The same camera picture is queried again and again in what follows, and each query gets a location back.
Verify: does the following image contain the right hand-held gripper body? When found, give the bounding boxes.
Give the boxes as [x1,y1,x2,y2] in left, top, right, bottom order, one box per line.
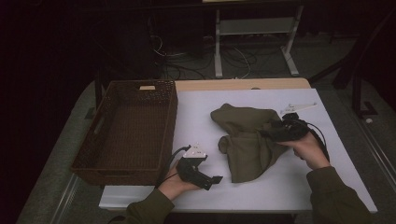
[270,102,318,143]

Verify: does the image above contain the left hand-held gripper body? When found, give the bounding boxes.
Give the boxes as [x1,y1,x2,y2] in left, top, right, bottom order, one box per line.
[176,143,217,191]

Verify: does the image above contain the black post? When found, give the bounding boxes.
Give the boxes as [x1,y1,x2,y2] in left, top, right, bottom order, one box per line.
[93,72,105,108]

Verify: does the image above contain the white metal desk frame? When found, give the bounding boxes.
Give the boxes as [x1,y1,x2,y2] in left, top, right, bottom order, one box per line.
[214,5,304,78]

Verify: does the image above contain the white board sheet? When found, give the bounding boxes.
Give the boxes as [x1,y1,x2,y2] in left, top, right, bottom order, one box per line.
[98,88,378,214]

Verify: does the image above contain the tangle of floor cables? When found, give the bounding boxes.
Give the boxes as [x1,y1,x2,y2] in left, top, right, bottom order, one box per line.
[148,33,260,80]

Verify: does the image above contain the person's right hand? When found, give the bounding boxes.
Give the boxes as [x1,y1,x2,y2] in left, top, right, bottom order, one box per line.
[276,132,331,171]

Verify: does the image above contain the olive green pants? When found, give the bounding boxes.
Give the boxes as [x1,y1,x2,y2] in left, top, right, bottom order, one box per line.
[210,103,292,184]

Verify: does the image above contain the metal rail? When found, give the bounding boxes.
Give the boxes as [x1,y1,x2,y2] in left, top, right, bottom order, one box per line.
[354,119,396,191]
[49,173,80,224]

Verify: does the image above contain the hand-held gripper cable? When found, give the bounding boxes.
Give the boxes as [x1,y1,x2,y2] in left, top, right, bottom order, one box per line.
[303,120,331,163]
[155,144,191,189]

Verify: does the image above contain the black metal stand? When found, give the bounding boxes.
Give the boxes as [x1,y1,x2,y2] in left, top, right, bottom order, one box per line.
[307,8,396,119]

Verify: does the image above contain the right hand-held gripper cable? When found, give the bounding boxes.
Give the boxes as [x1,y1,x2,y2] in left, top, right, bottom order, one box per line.
[303,120,331,163]

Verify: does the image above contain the person's left hand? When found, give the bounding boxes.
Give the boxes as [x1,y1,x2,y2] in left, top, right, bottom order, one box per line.
[157,161,202,202]

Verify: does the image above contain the left hand-held gripper cable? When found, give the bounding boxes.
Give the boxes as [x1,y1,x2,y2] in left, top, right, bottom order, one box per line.
[155,144,191,189]

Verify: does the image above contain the brown woven basket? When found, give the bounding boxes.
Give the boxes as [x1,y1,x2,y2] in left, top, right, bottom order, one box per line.
[70,79,179,187]

